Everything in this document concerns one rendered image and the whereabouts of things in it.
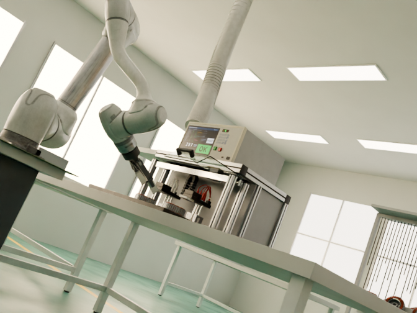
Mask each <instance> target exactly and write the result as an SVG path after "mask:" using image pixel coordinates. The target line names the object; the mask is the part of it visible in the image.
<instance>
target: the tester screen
mask: <svg viewBox="0 0 417 313"><path fill-rule="evenodd" d="M217 132H218V129H208V128H201V127H190V126H189V128H188V130H187V133H186V135H185V137H184V140H183V141H182V144H181V147H187V146H185V145H186V142H189V143H194V144H193V146H192V147H187V148H194V149H195V150H194V153H196V152H195V151H196V149H197V146H198V144H201V145H210V146H212V143H203V142H200V139H201V137H205V138H214V139H215V137H216V135H217ZM198 154H202V155H208V154H203V153H198Z"/></svg>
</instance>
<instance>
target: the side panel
mask: <svg viewBox="0 0 417 313"><path fill-rule="evenodd" d="M287 207H288V204H286V203H283V202H282V201H280V200H279V199H277V198H276V197H274V196H273V195H271V194H269V193H268V192H267V191H265V190H263V189H262V187H260V186H258V185H257V187H256V190H255V192H254V195H253V198H252V200H251V203H250V205H249V207H248V210H247V213H246V215H245V218H244V221H243V223H242V226H241V228H240V231H239V234H238V236H239V237H241V238H244V239H247V240H250V241H252V242H256V243H259V244H261V245H265V246H267V247H271V248H272V247H273V246H274V242H275V240H276V237H277V234H278V232H279V229H280V226H281V224H282V221H283V218H284V216H285V213H286V210H287Z"/></svg>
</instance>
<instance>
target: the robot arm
mask: <svg viewBox="0 0 417 313"><path fill-rule="evenodd" d="M139 34H140V24H139V21H138V17H137V14H136V12H135V11H134V8H133V6H132V4H131V1H130V0H105V27H104V30H103V31H102V38H101V39H100V41H99V42H98V44H97V45H96V46H95V48H94V49H93V51H92V52H91V53H90V55H89V56H88V57H87V59H86V60H85V62H84V63H83V64H82V66H81V67H80V69H79V70H78V71H77V73H76V74H75V75H74V77H73V78H72V80H71V81H70V82H69V84H68V85H67V87H66V88H65V89H64V91H63V92H62V93H61V95H60V96H59V98H58V99H55V97H54V95H52V94H51V93H49V92H47V91H44V90H42V89H40V88H32V89H29V90H27V91H26V92H25V93H24V94H23V95H21V97H20V98H19V99H18V100H17V102H16V104H15V105H14V107H13V109H12V111H11V113H10V114H9V117H8V118H7V121H6V124H5V126H4V128H3V130H2V132H1V133H0V139H2V140H5V141H6V142H8V143H10V144H12V145H14V146H16V147H19V148H21V149H23V150H25V151H27V152H29V153H31V154H33V155H35V156H37V157H39V158H41V159H43V160H45V159H44V158H43V157H42V156H40V154H41V151H40V150H38V147H39V145H40V146H42V147H45V148H51V149H56V148H61V147H63V146H64V145H66V144H67V143H68V141H69V140H70V138H71V133H72V131H73V129H74V126H75V124H76V122H77V120H78V117H77V113H76V111H77V110H78V108H79V107H80V105H81V104H82V103H83V101H84V100H85V99H86V97H87V96H88V94H89V93H90V92H91V90H92V89H93V87H94V86H95V85H96V83H97V82H98V80H99V79H100V77H101V76H102V75H103V73H104V72H105V70H106V69H107V67H108V66H109V65H110V63H111V62H112V60H113V59H114V60H115V62H116V64H118V66H119V67H120V68H121V70H122V71H123V72H124V73H125V74H126V75H127V77H128V78H129V79H130V81H131V82H132V83H133V84H134V85H135V87H136V89H137V96H136V99H135V100H134V101H132V104H131V106H130V108H129V110H128V111H122V110H121V108H120V107H119V106H117V105H116V104H114V103H111V104H108V105H106V106H104V107H102V108H101V109H100V111H99V119H100V122H101V125H102V127H103V129H104V131H105V133H106V134H107V136H108V137H109V138H110V139H111V141H113V143H114V145H115V147H116V148H117V150H118V151H119V153H121V154H122V156H123V157H124V159H125V160H127V161H129V162H130V165H131V167H132V170H134V172H135V174H136V176H137V178H138V179H139V181H140V183H141V185H144V184H145V183H147V184H148V186H149V188H150V190H151V192H152V193H153V194H155V193H157V192H158V191H159V190H158V188H157V186H156V184H155V182H154V181H153V177H152V176H151V174H150V172H149V171H148V170H147V168H146V166H145V165H144V164H143V162H142V160H140V158H138V155H139V154H140V150H139V149H138V147H137V141H136V140H135V137H134V136H133V134H144V133H147V132H151V131H154V130H156V129H158V128H160V127H162V126H163V125H164V124H165V122H166V119H167V112H166V110H165V108H164V107H163V106H162V105H160V104H158V103H156V101H154V100H153V98H152V96H151V91H150V87H149V84H148V82H147V80H146V79H145V77H144V76H143V75H142V73H141V72H140V70H139V69H138V68H137V67H136V65H135V64H134V62H132V60H131V59H130V57H129V56H128V55H127V53H126V51H125V48H126V47H128V46H129V45H131V44H133V43H134V42H136V41H137V39H138V37H139Z"/></svg>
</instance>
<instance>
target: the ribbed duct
mask: <svg viewBox="0 0 417 313"><path fill-rule="evenodd" d="M252 2H253V0H235V1H234V3H233V5H232V7H231V10H230V13H229V15H228V18H227V19H226V22H225V26H224V27H223V31H222V32H221V36H219V40H218V41H217V45H216V46H215V49H214V51H213V55H212V57H211V60H210V63H209V65H208V68H207V71H206V74H205V76H204V80H203V82H202V85H201V87H200V91H199V94H198V96H197V99H196V101H195V104H194V106H193V108H192V110H191V113H190V114H189V116H188V118H187V120H186V123H185V128H186V129H187V126H188V124H189V122H201V123H208V121H209V118H210V116H211V113H212V111H213V108H214V105H215V103H216V100H217V97H218V94H219V91H220V88H221V85H222V81H223V79H224V75H225V73H226V69H227V67H228V63H229V61H230V58H231V54H232V53H233V50H234V47H235V45H236V41H237V40H238V37H239V36H240V32H241V28H242V27H243V24H244V22H245V19H246V17H247V15H248V12H249V10H250V7H251V5H252Z"/></svg>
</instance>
